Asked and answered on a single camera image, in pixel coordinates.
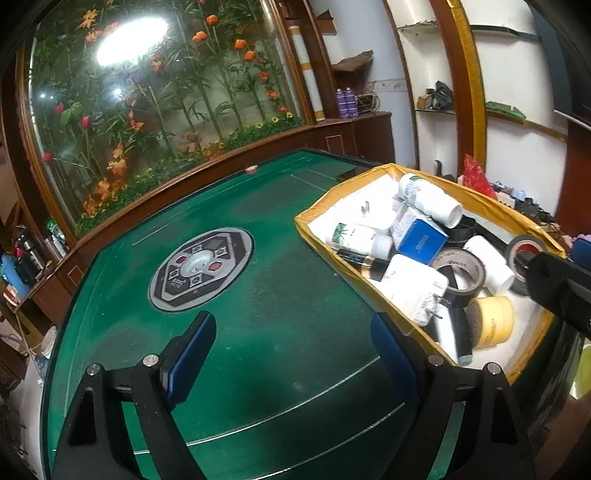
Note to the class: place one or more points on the red plastic bag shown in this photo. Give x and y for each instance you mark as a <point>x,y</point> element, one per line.
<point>475,177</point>

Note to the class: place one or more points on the yellow-rimmed storage box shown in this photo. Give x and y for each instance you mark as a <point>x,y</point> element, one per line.
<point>485,196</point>

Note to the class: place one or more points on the grey tape roll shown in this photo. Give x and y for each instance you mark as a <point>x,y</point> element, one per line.
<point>475,281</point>

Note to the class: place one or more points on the black thermos flask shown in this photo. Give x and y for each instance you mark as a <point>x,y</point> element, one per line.
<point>27,249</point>

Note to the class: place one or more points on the wooden wall shelf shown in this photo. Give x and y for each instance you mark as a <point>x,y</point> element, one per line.
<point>353,62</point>

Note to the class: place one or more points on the plain white bottle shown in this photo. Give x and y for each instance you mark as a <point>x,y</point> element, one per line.
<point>489,263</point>

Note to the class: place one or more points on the black tape roll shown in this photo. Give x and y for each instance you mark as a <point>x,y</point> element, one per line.
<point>466,228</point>

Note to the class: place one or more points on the large white bottle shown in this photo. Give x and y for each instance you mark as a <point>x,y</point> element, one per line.
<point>434,203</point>

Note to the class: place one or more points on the purple spray can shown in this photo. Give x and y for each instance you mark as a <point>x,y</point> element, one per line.
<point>340,102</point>
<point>351,102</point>

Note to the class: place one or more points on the dark tape roll red core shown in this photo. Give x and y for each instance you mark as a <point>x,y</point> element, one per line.
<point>526,239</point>

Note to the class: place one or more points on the black gold tube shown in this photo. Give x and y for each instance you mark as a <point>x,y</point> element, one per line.
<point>364,263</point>

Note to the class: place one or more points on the artificial flower display window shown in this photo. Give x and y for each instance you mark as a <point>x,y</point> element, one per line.
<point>161,92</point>

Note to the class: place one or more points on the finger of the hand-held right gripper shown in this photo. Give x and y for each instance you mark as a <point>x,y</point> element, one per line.
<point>558,286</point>

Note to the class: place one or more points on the white plastic bucket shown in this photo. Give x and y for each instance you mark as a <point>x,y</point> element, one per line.
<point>46,346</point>

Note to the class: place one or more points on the wooden gold arch frame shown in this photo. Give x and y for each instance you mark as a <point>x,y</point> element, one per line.
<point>466,83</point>

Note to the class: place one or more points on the blue container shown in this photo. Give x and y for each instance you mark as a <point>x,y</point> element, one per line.
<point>11,277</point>

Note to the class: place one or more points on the brown wooden cabinet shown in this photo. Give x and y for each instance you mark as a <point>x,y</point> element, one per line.
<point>369,134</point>

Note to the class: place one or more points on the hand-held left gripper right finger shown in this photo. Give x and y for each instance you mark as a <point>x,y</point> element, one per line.
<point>392,355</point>

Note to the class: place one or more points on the grey table control panel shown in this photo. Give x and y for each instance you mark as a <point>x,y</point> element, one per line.
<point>203,263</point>

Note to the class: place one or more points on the white power adapter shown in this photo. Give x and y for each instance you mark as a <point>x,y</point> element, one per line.
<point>369,219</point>
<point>411,286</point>

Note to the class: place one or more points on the white yellow rolled paper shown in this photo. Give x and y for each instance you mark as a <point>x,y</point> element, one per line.
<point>307,69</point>

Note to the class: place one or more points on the black wall television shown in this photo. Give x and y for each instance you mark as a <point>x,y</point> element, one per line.
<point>568,69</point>

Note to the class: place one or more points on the white bottle plant label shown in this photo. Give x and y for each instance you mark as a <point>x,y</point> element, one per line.
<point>355,235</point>

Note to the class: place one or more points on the yellow tape roll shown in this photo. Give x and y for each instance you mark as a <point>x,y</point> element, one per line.
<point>496,323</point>

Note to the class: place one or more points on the green white bottles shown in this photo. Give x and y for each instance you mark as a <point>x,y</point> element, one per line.
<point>54,237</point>

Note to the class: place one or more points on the green flat board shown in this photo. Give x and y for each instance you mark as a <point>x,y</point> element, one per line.
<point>505,110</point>

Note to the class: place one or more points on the blue white carton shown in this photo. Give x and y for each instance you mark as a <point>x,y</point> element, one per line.
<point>422,242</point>

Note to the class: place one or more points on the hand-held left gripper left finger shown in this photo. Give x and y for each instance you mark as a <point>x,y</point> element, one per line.
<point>189,355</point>

